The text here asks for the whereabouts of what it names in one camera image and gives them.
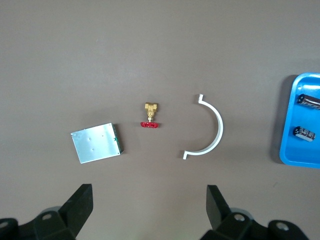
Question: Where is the blue plastic tray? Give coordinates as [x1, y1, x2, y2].
[279, 72, 320, 169]

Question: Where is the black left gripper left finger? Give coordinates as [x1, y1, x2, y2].
[0, 183, 94, 240]

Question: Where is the short dark electrolytic capacitor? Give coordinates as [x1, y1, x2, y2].
[292, 125, 317, 142]

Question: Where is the brass valve red handwheel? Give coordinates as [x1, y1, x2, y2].
[139, 101, 162, 129]

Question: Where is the long brown electrolytic capacitor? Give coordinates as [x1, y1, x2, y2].
[296, 93, 320, 111]

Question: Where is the silver metal power supply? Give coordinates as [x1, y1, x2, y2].
[70, 122, 125, 165]

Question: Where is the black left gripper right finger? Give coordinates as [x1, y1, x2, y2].
[202, 184, 310, 240]

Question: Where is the white half-ring pipe clamp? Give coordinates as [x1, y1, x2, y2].
[181, 93, 224, 161]

